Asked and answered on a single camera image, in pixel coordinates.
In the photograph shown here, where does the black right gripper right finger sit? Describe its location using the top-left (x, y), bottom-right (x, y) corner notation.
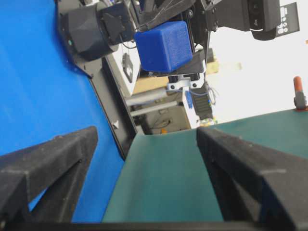
top-left (196, 127), bottom-right (308, 230)

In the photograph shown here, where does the black aluminium frame rail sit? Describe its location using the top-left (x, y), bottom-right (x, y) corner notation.
top-left (90, 58), bottom-right (137, 160)

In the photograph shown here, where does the black device on desk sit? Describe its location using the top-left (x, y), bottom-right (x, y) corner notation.
top-left (122, 53), bottom-right (133, 83)

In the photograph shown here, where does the white background desk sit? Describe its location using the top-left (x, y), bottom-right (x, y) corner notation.
top-left (106, 42), bottom-right (141, 97)

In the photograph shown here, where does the green backdrop sheet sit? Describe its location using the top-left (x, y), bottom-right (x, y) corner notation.
top-left (103, 110), bottom-right (308, 223)

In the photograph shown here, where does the blue table cloth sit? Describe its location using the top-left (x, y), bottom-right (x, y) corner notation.
top-left (0, 0), bottom-right (123, 223)

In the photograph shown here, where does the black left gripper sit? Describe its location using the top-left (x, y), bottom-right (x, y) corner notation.
top-left (137, 0), bottom-right (217, 77)

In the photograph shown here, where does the blue block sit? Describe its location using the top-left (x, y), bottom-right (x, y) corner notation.
top-left (134, 21), bottom-right (193, 73)

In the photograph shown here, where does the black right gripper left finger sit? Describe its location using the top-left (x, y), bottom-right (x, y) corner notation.
top-left (0, 126), bottom-right (98, 223)

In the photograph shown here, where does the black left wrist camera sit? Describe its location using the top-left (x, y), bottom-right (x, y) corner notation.
top-left (203, 0), bottom-right (281, 41)

